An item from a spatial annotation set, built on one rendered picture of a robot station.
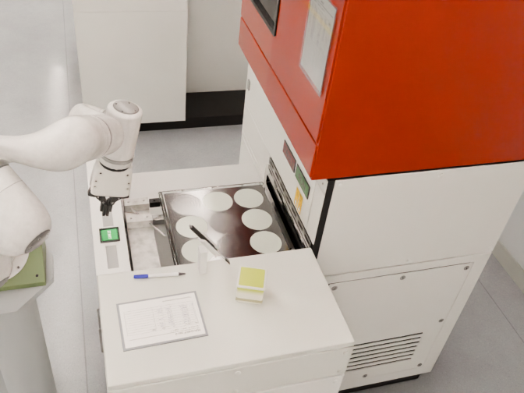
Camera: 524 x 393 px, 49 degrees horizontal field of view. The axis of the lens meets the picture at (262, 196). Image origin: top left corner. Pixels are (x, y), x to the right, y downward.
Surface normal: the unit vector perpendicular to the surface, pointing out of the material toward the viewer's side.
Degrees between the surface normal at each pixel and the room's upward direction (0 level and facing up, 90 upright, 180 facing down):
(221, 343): 0
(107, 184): 92
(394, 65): 90
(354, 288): 90
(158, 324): 0
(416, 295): 90
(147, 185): 0
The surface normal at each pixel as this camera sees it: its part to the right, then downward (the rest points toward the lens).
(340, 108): 0.27, 0.64
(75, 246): 0.11, -0.76
